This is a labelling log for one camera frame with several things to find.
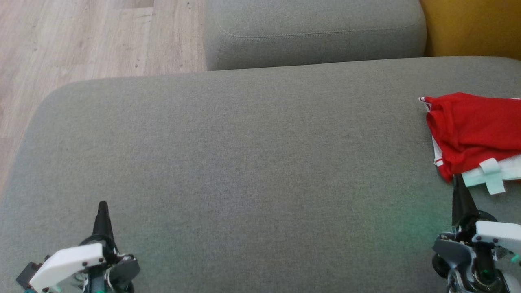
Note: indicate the grey sofa back cushion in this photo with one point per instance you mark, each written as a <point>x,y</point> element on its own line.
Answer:
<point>313,24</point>

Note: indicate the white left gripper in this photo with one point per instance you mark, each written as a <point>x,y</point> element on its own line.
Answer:
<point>69,264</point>

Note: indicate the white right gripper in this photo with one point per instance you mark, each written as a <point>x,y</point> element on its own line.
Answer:
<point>496,236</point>

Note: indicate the large grey sofa seat cushion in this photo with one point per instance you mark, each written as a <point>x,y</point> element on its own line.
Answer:
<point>264,162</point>

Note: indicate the narrow yellow sofa backrest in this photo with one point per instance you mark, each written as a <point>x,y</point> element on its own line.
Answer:
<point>476,24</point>

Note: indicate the red Bulls basketball jersey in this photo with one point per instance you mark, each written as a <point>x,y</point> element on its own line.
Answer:
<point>472,126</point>

